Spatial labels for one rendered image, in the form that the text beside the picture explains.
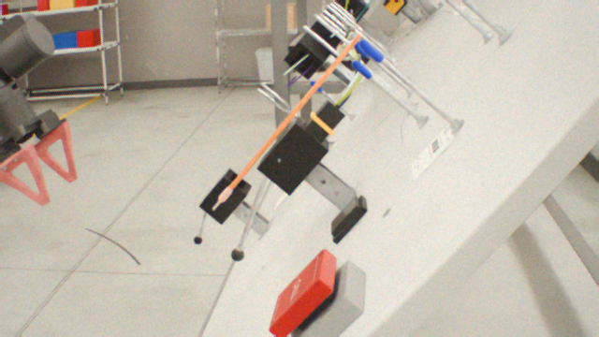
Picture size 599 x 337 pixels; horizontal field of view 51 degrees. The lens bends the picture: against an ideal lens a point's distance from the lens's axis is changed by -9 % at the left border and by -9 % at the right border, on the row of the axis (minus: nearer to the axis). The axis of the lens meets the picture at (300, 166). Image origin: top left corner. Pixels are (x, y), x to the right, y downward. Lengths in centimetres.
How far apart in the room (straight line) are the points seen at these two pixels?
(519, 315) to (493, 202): 69
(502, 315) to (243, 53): 730
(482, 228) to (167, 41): 804
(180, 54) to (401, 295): 799
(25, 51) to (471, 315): 73
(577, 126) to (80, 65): 849
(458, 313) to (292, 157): 50
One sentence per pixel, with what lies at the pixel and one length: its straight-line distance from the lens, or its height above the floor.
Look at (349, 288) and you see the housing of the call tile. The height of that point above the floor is 111.
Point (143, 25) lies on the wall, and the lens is 841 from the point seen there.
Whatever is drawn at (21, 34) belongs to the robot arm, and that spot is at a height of 125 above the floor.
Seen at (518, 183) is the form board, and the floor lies 119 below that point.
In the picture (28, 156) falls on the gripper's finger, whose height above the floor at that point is 111.
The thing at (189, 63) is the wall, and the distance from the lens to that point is 831.
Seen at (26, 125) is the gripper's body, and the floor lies 114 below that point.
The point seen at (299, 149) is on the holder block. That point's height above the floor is 114.
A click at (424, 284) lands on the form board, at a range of 37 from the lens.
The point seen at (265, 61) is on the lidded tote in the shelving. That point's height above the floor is 34.
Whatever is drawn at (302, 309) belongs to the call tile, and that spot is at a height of 110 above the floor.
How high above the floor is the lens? 130
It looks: 16 degrees down
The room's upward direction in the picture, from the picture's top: 2 degrees counter-clockwise
